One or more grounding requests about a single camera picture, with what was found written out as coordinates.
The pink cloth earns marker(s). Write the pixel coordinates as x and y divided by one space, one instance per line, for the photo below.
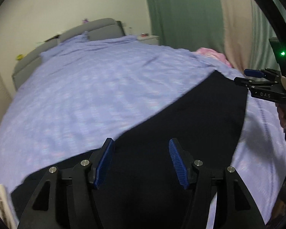
211 53

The person right hand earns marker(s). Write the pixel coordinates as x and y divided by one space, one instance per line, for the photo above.
281 110

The purple floral bed sheet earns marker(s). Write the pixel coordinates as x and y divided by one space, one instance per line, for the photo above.
101 89

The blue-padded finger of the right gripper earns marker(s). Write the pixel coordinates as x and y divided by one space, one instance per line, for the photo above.
267 73
244 82

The white nightstand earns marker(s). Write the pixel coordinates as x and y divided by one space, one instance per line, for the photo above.
150 39

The grey upholstered headboard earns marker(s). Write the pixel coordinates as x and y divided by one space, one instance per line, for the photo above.
100 29

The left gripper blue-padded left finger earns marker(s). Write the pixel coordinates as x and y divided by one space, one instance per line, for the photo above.
64 198

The purple pillow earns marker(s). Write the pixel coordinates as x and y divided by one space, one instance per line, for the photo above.
82 38

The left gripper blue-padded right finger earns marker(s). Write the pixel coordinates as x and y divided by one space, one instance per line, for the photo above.
235 206

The green and beige curtain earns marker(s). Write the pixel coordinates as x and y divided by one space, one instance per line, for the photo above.
236 28

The cream folded garment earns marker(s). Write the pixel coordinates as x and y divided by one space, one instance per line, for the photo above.
7 214

